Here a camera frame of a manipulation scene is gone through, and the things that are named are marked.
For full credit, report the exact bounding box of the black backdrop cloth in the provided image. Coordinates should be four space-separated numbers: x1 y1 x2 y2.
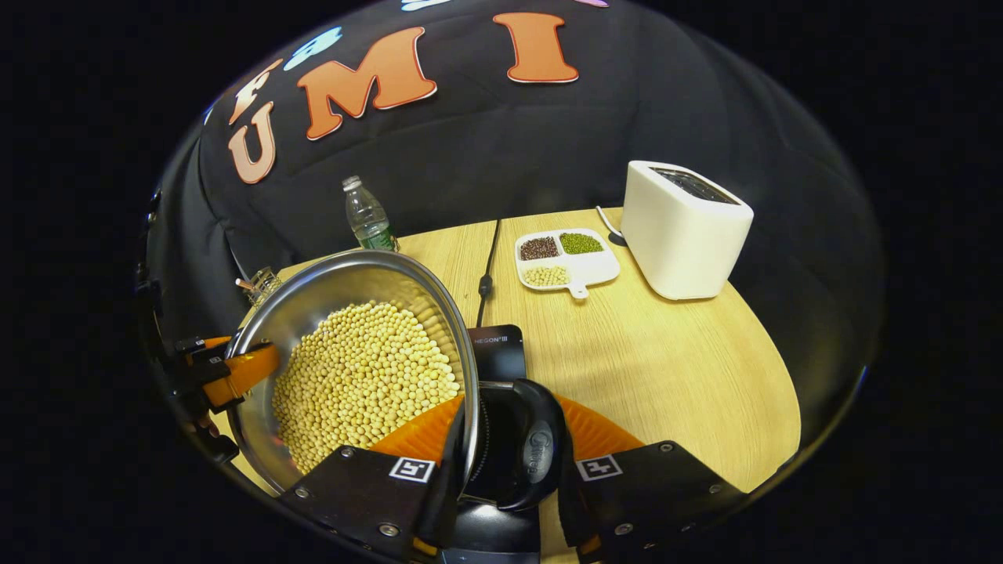
145 0 886 439

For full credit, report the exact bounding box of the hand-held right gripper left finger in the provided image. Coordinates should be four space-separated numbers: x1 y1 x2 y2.
280 392 471 561

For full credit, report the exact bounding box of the metal wire basket holder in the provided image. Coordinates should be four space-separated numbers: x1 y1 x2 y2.
235 266 284 308

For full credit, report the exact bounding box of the stainless steel pot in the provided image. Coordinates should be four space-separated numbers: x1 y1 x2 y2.
225 249 569 514

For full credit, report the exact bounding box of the pile of soybeans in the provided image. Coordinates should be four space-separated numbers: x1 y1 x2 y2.
272 300 463 475

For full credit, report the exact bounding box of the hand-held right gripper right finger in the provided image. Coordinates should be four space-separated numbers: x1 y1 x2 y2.
556 394 745 561

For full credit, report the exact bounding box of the clear plastic water bottle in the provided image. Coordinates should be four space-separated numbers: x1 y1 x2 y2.
342 175 399 253

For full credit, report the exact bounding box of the white toaster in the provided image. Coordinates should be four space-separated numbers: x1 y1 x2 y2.
621 161 755 301

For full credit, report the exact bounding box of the black power cable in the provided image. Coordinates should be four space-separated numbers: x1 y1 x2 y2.
476 219 502 328

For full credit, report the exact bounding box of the white divided plate of beans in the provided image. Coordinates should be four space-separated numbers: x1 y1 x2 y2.
514 229 621 300

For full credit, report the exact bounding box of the white handled spoon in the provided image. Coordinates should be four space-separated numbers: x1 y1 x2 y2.
596 205 628 248

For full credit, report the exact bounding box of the black induction cooktop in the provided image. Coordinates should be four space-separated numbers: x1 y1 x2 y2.
439 324 543 564

